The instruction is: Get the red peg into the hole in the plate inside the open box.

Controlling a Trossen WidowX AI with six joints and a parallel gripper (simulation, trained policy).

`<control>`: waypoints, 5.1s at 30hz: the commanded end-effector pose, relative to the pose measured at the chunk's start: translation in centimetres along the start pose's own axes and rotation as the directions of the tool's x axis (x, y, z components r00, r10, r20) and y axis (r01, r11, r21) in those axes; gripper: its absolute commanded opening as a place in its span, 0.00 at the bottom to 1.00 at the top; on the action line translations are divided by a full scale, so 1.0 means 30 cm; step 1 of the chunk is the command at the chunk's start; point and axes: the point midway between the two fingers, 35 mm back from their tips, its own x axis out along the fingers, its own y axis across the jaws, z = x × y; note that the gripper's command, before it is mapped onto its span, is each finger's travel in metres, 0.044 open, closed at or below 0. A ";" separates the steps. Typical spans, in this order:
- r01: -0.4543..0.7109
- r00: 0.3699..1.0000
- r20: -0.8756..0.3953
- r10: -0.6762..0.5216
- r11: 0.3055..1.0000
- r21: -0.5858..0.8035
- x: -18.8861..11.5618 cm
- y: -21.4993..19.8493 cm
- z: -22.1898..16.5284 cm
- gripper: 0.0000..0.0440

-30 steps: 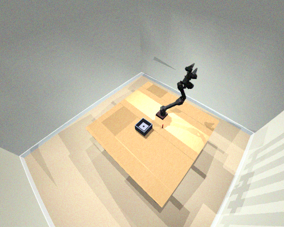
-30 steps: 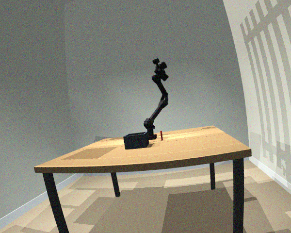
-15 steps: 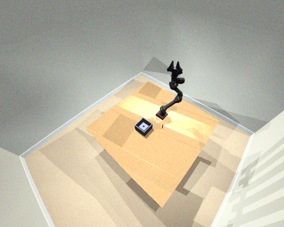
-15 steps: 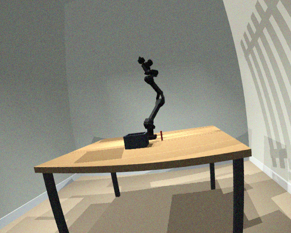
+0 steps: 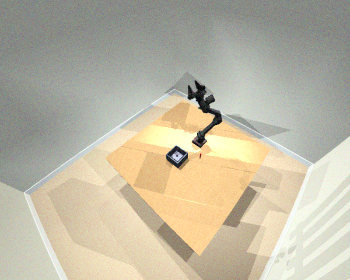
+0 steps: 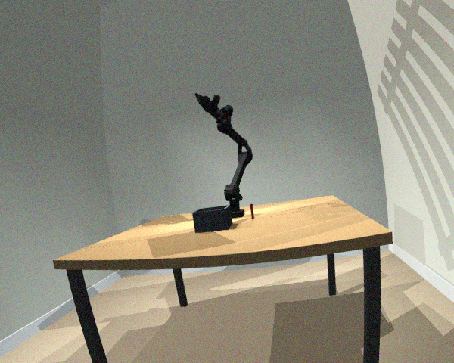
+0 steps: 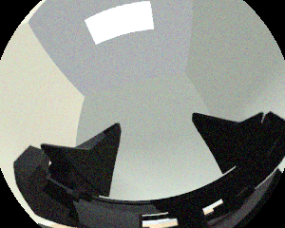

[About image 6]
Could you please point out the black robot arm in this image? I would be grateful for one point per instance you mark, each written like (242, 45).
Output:
(244, 158)

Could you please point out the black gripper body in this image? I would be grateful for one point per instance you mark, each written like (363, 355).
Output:
(209, 107)

